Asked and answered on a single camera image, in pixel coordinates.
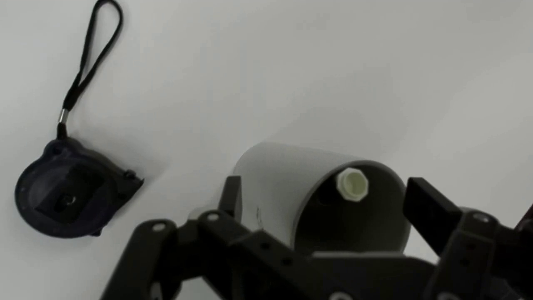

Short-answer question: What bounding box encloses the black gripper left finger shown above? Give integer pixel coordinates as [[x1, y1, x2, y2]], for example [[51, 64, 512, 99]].
[[98, 175, 356, 300]]

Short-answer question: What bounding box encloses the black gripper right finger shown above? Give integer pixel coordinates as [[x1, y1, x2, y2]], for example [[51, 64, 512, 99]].
[[401, 175, 533, 300]]

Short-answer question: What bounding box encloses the white mug with dark inside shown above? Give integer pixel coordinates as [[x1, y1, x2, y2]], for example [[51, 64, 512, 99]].
[[229, 140, 413, 255]]

